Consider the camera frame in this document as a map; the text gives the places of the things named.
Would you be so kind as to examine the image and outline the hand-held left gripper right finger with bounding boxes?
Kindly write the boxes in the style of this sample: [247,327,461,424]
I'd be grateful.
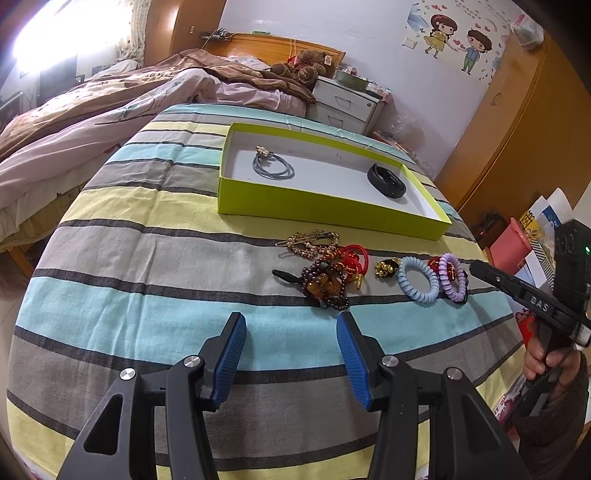
[336,312,532,480]

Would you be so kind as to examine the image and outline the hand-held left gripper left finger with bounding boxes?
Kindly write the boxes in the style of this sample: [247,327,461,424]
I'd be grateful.
[55,312,247,480]

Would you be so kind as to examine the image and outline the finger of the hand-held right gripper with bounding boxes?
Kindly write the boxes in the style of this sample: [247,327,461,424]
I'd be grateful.
[470,261,561,330]

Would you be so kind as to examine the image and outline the purple spiral hair tie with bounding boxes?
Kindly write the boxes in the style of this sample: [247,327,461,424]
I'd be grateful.
[438,252,469,304]

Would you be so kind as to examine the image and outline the amber bead bracelet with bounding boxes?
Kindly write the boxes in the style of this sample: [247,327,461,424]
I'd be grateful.
[300,258,352,311]

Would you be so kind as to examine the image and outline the red knot ornament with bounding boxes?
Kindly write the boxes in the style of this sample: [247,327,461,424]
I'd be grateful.
[427,256,467,282]

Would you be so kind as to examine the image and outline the blue spiral hair tie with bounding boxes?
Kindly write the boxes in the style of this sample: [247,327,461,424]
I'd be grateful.
[397,256,439,305]

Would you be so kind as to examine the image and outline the red cord bracelet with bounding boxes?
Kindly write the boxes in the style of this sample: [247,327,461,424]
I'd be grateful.
[335,244,370,291]

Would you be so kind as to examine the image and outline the gold bell black charm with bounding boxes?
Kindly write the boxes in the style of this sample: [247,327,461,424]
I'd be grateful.
[374,258,402,280]

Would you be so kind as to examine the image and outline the pink rhinestone hair clip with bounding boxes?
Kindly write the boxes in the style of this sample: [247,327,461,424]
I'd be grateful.
[274,229,341,257]

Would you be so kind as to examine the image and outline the yellow-green cardboard box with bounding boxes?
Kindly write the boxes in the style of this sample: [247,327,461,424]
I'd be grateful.
[217,122,453,241]

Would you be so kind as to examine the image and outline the person's right forearm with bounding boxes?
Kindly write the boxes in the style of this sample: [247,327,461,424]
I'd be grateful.
[510,351,591,478]

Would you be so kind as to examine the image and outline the person's right hand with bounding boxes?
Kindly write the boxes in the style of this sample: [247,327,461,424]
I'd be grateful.
[523,339,561,386]

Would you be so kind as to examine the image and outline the red white printed box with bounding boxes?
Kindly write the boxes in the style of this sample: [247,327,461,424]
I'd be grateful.
[494,305,539,430]

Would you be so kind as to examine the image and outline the pile of gift boxes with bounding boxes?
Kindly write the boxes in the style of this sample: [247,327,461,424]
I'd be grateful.
[517,187,578,296]

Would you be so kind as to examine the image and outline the pink plastic bin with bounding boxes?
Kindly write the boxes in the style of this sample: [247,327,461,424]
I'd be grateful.
[489,217,532,273]

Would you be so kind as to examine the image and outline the dark bag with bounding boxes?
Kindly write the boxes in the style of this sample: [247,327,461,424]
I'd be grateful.
[475,212,504,250]

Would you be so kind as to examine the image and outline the wooden wardrobe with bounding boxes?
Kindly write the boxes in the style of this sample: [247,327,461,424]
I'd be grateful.
[436,32,591,222]

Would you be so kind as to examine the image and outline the black wristband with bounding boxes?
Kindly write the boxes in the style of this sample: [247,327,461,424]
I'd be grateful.
[367,163,408,200]

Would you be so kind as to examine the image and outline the clear plastic bag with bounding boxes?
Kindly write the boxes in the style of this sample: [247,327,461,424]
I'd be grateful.
[510,14,546,51]

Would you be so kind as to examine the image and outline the white nightstand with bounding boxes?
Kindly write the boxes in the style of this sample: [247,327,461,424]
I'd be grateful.
[305,76,386,137]

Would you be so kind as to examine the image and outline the green tin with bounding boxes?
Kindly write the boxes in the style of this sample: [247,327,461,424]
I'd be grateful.
[335,68,370,90]

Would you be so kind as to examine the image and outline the pink and brown quilt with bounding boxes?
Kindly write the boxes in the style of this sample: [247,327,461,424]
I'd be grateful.
[0,50,317,232]

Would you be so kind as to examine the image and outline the brown teddy bear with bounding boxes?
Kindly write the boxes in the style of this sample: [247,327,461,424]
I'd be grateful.
[270,48,334,86]

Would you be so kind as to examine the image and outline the wooden bed headboard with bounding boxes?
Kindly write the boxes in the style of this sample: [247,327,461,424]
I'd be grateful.
[205,33,347,70]

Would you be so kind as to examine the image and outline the dark furniture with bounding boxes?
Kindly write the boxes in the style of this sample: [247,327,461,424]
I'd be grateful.
[39,60,77,100]

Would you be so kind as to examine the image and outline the wooden door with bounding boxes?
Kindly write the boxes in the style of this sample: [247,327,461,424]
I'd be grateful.
[143,0,227,65]

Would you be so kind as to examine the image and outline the patterned curtain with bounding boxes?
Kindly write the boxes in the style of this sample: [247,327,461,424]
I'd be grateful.
[115,0,153,63]

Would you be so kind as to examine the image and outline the grey hair ties with flower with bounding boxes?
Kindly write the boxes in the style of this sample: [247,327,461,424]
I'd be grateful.
[252,145,296,182]

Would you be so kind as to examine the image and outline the cartoon wall sticker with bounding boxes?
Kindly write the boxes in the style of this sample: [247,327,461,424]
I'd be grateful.
[406,0,509,84]

